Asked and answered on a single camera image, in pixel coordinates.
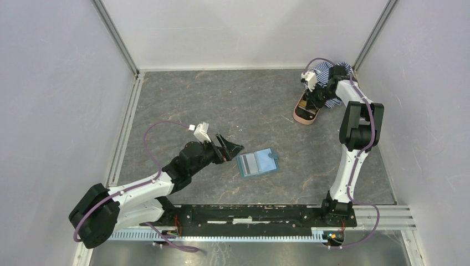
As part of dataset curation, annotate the pink card box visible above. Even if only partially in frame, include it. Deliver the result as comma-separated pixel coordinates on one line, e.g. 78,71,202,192
293,91,320,125

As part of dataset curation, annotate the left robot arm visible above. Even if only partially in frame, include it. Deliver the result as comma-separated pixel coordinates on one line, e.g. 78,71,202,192
68,134,244,249

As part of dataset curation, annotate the aluminium frame rail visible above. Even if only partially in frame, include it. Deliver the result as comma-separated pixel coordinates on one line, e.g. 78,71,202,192
83,204,416,231

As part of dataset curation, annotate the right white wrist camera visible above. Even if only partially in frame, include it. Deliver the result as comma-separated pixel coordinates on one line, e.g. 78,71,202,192
301,71,318,91

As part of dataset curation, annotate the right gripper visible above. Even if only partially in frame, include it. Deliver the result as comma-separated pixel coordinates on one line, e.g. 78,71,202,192
304,83,338,111

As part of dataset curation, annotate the white credit card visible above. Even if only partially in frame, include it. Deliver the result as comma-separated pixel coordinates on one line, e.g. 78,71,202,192
240,153,259,176

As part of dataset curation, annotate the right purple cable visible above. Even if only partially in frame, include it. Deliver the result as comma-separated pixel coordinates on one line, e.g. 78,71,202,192
304,57,381,250

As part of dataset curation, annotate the light blue cable duct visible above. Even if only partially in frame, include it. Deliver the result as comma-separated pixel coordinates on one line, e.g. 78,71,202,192
109,228,327,244

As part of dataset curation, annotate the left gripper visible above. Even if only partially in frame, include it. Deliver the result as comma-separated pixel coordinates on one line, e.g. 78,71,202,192
189,133,244,176

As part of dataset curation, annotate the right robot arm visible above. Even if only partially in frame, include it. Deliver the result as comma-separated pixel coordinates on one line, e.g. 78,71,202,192
301,65,384,226

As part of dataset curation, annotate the purple cable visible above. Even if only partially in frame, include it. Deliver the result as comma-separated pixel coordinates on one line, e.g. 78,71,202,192
73,120,201,254
304,57,381,250

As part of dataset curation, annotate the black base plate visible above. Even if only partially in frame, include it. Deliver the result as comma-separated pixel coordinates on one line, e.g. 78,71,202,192
152,204,357,237

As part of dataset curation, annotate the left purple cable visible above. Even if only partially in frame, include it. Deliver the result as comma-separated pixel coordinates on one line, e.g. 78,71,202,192
73,120,201,254

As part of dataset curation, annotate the striped blue white cloth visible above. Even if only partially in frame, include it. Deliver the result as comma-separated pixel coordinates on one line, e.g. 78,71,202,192
310,62,353,109

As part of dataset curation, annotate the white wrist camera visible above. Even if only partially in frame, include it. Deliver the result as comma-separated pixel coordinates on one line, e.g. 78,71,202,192
301,71,318,91
188,122,212,143

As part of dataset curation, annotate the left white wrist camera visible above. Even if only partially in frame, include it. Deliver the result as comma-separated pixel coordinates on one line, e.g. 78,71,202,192
188,122,212,143

